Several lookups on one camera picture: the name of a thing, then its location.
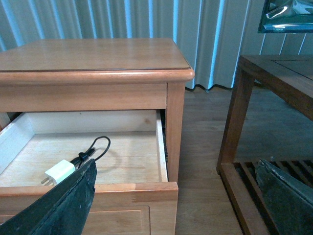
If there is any dark wooden side table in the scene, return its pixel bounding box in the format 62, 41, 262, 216
217, 55, 313, 235

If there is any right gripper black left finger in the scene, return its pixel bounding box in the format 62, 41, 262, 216
0, 159, 97, 235

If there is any white charger with black cable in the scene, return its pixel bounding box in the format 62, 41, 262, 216
41, 136, 111, 186

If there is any pale pleated curtain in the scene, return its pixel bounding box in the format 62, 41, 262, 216
0, 0, 313, 89

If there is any light wooden nightstand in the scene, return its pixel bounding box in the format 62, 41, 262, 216
0, 37, 195, 182

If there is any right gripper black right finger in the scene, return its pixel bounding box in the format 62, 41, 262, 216
256, 160, 313, 235

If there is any wooden drawer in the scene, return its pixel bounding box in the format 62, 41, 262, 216
0, 110, 178, 235

